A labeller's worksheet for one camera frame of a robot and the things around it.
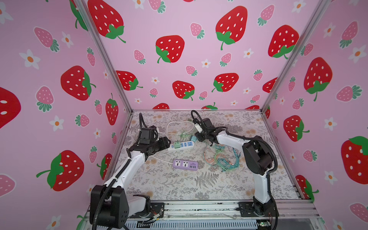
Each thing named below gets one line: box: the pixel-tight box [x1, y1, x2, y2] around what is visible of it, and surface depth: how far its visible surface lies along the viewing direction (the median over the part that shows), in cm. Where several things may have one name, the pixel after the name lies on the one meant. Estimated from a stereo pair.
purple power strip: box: [172, 159, 199, 172], surface depth 90 cm
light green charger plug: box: [173, 141, 181, 149], surface depth 95 cm
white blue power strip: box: [168, 140, 195, 151], surface depth 99 cm
